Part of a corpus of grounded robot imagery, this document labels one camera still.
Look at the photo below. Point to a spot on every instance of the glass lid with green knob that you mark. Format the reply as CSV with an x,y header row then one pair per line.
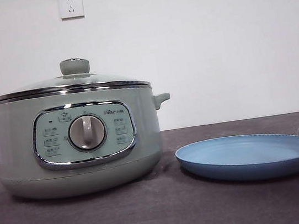
x,y
74,66

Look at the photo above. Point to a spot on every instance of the blue round plate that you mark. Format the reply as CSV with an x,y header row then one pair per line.
x,y
244,154

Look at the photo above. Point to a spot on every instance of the pale green electric steamer pot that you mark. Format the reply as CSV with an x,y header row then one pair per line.
x,y
18,152

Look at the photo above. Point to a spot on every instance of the white wall socket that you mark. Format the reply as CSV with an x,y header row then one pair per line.
x,y
71,6

